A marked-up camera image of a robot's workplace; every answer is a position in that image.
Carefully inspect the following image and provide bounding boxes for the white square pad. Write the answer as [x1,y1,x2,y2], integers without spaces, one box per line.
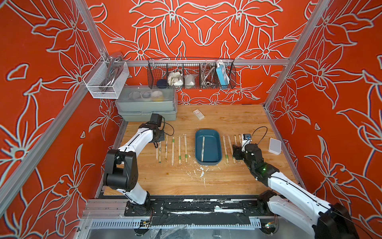
[268,138,282,155]

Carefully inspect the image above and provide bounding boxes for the blue plastic storage box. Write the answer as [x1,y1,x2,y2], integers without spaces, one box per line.
[195,129,222,166]

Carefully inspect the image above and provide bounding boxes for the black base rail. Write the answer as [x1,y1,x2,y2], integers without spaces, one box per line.
[123,195,277,226]

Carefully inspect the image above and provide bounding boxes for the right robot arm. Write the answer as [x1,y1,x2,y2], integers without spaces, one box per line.
[232,143,359,239]

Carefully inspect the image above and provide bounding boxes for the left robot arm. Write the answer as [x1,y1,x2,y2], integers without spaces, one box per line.
[103,114,164,210]

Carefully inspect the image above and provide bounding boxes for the white crumpled bag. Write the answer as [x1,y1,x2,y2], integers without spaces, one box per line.
[167,71,184,87]

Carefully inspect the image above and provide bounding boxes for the black wire wall basket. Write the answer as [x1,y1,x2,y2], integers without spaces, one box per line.
[147,57,238,89]

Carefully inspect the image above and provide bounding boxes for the grey lidded storage container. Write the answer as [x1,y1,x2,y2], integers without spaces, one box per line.
[115,86,178,122]

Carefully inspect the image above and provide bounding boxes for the white wire wall basket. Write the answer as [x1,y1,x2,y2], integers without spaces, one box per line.
[83,61,129,99]

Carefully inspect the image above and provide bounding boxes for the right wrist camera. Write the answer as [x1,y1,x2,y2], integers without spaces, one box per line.
[241,133,252,151]

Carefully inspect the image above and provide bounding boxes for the metal tongs in basket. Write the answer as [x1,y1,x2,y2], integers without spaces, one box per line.
[99,53,123,92]

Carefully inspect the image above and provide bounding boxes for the small white labelled box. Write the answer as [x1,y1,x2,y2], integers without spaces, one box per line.
[193,109,205,120]

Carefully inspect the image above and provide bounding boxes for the light blue carton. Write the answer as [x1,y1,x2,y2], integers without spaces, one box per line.
[216,60,230,88]

